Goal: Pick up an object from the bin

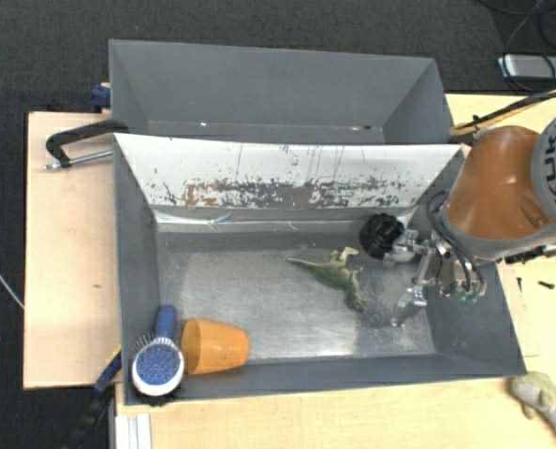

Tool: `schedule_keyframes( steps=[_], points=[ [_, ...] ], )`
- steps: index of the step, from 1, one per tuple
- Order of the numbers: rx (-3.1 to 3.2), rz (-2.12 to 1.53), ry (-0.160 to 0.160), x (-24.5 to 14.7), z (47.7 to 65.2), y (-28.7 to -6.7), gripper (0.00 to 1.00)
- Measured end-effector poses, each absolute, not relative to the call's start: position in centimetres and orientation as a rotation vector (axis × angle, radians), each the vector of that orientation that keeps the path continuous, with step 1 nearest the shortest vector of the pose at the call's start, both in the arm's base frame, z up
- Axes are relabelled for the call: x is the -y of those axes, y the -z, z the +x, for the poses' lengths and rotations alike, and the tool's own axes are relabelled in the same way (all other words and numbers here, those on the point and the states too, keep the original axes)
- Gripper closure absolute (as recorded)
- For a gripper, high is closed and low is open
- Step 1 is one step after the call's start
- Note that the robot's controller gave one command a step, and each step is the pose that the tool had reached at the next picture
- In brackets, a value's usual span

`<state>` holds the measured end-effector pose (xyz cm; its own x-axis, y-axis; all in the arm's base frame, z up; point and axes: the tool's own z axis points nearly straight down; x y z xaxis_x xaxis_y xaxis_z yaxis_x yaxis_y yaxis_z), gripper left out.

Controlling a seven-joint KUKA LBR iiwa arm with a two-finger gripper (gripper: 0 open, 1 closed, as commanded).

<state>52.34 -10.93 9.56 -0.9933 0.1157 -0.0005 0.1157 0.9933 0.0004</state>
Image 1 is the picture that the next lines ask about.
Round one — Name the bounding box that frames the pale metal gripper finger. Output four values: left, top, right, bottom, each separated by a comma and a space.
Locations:
389, 285, 430, 329

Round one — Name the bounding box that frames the black ribbed round knob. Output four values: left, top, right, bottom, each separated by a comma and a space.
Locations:
358, 212, 406, 260

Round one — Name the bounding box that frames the green toy dinosaur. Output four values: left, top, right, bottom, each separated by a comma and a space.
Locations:
285, 245, 367, 313

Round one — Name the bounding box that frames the grey metal bin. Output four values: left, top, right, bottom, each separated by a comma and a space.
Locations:
107, 38, 528, 406

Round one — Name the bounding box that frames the pale yellow-green plush toy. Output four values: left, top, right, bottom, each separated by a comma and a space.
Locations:
509, 370, 556, 443

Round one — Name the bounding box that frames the orange plastic cup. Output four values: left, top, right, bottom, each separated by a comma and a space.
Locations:
180, 316, 251, 376

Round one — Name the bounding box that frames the blue and white hair brush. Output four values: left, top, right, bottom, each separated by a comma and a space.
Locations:
130, 303, 186, 398

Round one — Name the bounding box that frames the pale wood flat board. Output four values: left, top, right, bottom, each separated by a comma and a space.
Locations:
22, 109, 123, 390

